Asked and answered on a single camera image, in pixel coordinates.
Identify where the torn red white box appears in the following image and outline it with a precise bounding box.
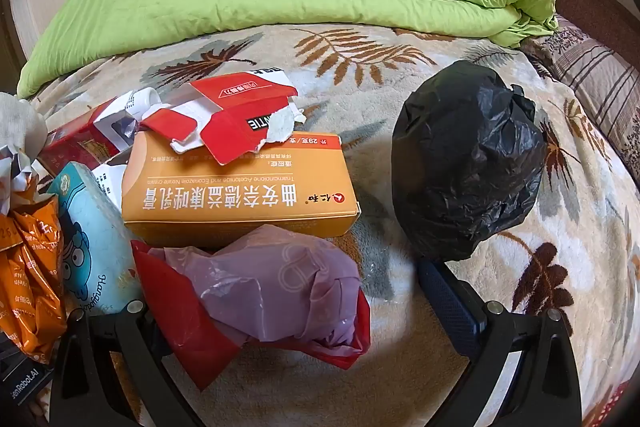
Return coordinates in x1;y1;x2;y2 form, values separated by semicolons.
140;67;307;166

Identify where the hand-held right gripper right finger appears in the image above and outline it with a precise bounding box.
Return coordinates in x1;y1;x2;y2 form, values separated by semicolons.
418;258;583;427

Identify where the orange snack packet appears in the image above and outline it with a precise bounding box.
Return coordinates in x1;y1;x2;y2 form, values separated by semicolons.
0;147;69;365

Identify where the teal cartoon tissue packet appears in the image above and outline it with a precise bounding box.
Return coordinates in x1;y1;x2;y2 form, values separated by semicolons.
47;162;147;318

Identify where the black plastic bag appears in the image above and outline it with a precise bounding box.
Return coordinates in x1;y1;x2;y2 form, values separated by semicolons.
391;60;548;263

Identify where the pink plastic bag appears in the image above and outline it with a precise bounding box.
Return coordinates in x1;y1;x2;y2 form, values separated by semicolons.
162;224;364;350

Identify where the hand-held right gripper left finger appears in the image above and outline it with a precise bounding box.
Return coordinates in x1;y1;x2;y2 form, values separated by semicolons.
49;299;201;427

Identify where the orange medicine box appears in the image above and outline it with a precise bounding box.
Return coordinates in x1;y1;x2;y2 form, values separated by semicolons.
121;132;361;249

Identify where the grey sock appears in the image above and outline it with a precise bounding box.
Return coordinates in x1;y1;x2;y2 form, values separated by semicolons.
0;92;49;158

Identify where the red cigarette box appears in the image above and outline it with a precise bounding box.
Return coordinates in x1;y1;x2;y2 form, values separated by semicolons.
40;106;147;174

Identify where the red plastic bag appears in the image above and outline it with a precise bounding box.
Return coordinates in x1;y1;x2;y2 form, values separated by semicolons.
131;239;372;391

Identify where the striped pillow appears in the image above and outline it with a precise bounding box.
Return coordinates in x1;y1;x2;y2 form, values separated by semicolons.
525;14;640;168

